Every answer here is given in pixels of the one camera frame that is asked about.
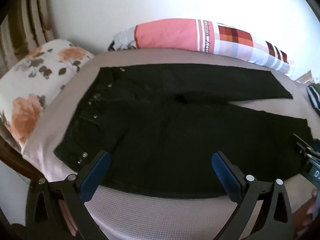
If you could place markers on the pink plaid long pillow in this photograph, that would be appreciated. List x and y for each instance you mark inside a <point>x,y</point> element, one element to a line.
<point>170,33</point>

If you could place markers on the dark wooden bed frame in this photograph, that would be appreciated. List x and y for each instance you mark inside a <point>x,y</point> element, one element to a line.
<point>15,160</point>

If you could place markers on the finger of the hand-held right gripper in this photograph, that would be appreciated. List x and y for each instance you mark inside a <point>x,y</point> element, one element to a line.
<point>301,146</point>

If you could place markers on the floral print pillow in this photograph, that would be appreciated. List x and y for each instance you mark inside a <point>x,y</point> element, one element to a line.
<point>32,87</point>

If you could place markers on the dark striped cloth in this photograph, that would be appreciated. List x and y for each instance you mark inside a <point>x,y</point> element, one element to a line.
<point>314,100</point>

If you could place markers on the person's right hand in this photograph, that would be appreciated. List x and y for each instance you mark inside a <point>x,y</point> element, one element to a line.
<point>303,217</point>

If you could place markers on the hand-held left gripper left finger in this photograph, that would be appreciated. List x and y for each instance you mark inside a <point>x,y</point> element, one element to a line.
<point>96,172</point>

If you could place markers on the bed with beige sheet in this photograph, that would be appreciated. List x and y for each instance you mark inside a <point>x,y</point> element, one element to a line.
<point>150,215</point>

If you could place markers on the wooden headboard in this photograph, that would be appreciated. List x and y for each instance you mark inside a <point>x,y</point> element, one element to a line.
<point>27,22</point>

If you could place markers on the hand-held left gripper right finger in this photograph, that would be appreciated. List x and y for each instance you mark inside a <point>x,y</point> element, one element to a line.
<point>226,175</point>

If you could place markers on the black pants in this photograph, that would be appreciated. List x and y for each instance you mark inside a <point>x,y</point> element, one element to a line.
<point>162,130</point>

